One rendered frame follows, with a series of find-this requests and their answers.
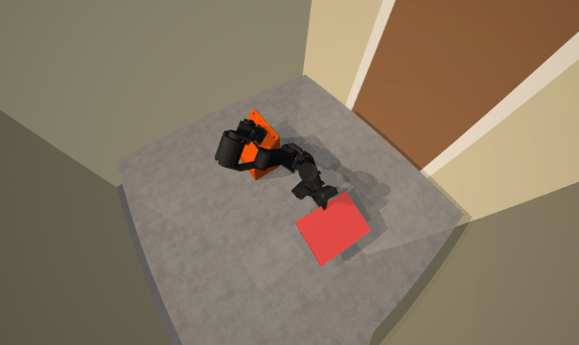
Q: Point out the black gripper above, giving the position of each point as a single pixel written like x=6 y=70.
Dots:
x=321 y=195

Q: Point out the red panel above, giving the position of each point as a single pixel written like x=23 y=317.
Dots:
x=328 y=232

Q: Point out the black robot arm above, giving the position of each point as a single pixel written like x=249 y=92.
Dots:
x=289 y=155

